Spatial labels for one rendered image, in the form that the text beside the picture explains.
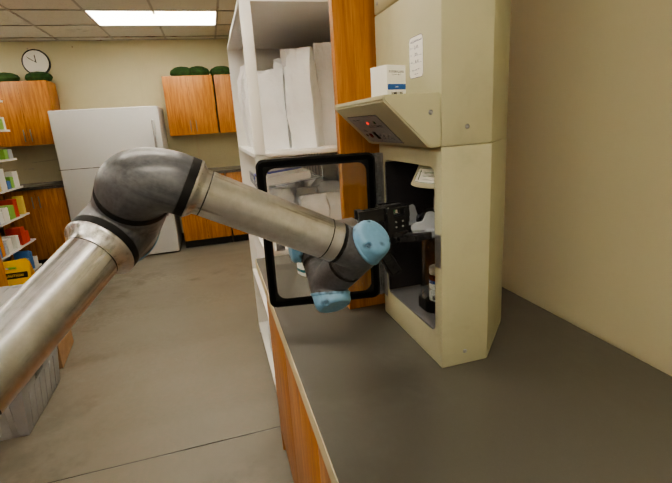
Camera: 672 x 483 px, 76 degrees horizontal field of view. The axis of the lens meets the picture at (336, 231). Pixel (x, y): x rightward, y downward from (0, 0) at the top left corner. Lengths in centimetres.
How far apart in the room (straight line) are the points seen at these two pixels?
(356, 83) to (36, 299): 85
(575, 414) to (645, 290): 34
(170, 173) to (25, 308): 25
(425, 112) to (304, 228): 31
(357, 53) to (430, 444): 90
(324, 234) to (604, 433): 57
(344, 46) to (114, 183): 70
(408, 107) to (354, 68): 39
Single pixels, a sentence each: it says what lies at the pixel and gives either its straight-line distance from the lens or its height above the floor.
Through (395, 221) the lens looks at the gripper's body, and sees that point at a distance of 96.
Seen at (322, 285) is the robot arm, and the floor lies 116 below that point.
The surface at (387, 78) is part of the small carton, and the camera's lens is 89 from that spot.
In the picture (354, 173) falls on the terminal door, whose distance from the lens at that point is 112.
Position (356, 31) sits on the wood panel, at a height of 169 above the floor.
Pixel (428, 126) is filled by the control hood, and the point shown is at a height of 145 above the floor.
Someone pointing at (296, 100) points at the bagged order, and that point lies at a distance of 207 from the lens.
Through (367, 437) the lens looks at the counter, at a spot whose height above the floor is 94.
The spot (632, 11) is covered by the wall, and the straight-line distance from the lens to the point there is 114.
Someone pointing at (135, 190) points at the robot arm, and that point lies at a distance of 69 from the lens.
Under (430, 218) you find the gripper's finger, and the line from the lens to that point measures 97.
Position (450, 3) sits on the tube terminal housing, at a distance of 88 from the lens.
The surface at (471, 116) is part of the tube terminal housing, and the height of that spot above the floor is 146.
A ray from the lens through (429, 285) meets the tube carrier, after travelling 104.
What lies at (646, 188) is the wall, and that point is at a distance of 110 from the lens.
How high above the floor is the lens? 147
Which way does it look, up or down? 14 degrees down
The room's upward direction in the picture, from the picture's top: 4 degrees counter-clockwise
